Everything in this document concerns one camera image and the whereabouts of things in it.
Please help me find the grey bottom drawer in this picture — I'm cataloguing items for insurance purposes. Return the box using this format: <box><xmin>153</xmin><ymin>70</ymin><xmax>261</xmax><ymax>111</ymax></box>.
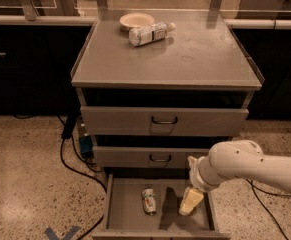
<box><xmin>92</xmin><ymin>175</ymin><xmax>231</xmax><ymax>240</ymax></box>

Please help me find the black floor cable left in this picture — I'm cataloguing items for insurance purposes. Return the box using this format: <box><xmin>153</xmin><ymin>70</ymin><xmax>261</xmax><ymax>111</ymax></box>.
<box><xmin>13</xmin><ymin>114</ymin><xmax>108</xmax><ymax>240</ymax></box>

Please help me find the black drawer handle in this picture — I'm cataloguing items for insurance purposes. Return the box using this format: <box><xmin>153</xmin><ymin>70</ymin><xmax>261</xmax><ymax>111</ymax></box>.
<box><xmin>149</xmin><ymin>154</ymin><xmax>172</xmax><ymax>163</ymax></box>
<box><xmin>151</xmin><ymin>116</ymin><xmax>178</xmax><ymax>125</ymax></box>

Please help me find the grey drawer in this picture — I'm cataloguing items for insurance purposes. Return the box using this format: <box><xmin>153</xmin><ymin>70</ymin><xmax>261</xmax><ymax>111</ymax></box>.
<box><xmin>92</xmin><ymin>175</ymin><xmax>231</xmax><ymax>240</ymax></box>
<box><xmin>81</xmin><ymin>106</ymin><xmax>248</xmax><ymax>137</ymax></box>
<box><xmin>93</xmin><ymin>146</ymin><xmax>208</xmax><ymax>169</ymax></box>

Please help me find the blue power box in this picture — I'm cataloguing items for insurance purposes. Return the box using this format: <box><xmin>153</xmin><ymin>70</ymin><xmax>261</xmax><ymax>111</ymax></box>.
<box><xmin>79</xmin><ymin>136</ymin><xmax>93</xmax><ymax>158</ymax></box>

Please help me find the black top drawer handle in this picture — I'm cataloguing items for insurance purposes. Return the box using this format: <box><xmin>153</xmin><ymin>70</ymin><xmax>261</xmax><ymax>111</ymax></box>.
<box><xmin>151</xmin><ymin>116</ymin><xmax>178</xmax><ymax>125</ymax></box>

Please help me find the green white 7up can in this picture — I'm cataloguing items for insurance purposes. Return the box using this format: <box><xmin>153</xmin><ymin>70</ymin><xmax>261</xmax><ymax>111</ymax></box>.
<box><xmin>141</xmin><ymin>188</ymin><xmax>157</xmax><ymax>215</ymax></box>

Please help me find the black floor cable right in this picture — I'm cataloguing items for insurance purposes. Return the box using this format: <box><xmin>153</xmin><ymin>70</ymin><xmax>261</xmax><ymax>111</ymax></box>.
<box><xmin>245</xmin><ymin>179</ymin><xmax>291</xmax><ymax>240</ymax></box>

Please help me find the dark lower cabinet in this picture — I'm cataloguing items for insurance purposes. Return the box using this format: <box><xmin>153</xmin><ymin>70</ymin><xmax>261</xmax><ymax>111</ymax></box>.
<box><xmin>0</xmin><ymin>25</ymin><xmax>90</xmax><ymax>115</ymax></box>

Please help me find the grey drawer cabinet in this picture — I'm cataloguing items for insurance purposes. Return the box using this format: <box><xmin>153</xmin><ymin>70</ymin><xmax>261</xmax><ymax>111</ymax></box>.
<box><xmin>70</xmin><ymin>8</ymin><xmax>265</xmax><ymax>240</ymax></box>

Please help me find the white horizontal rail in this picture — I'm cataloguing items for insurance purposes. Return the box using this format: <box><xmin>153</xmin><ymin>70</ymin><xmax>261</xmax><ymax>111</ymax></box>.
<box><xmin>0</xmin><ymin>15</ymin><xmax>291</xmax><ymax>30</ymax></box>

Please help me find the black floor cable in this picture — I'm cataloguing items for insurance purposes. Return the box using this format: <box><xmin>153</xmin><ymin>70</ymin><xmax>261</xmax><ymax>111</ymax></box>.
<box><xmin>13</xmin><ymin>114</ymin><xmax>108</xmax><ymax>240</ymax></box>
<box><xmin>245</xmin><ymin>179</ymin><xmax>291</xmax><ymax>240</ymax></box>

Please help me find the clear plastic water bottle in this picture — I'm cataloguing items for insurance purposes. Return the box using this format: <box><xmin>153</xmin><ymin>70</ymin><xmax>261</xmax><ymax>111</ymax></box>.
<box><xmin>129</xmin><ymin>22</ymin><xmax>176</xmax><ymax>47</ymax></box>

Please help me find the black middle drawer handle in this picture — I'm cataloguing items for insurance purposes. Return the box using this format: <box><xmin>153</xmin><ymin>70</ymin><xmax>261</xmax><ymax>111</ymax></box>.
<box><xmin>149</xmin><ymin>154</ymin><xmax>172</xmax><ymax>163</ymax></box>

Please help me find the grey top drawer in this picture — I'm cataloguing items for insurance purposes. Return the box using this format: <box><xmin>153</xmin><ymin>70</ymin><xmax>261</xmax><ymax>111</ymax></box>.
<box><xmin>81</xmin><ymin>106</ymin><xmax>248</xmax><ymax>137</ymax></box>

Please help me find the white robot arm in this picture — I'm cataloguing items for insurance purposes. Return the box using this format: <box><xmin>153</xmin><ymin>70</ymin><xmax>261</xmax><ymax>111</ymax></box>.
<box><xmin>179</xmin><ymin>140</ymin><xmax>291</xmax><ymax>215</ymax></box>

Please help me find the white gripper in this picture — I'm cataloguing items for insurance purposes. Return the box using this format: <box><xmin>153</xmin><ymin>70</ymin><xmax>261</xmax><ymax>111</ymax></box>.
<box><xmin>179</xmin><ymin>156</ymin><xmax>208</xmax><ymax>215</ymax></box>

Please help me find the white ceramic bowl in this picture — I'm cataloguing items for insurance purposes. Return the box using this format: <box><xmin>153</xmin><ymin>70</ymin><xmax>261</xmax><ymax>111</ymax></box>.
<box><xmin>119</xmin><ymin>13</ymin><xmax>154</xmax><ymax>32</ymax></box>

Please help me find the grey middle drawer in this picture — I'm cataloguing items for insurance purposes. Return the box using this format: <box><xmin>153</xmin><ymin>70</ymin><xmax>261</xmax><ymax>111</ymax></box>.
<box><xmin>93</xmin><ymin>146</ymin><xmax>208</xmax><ymax>169</ymax></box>

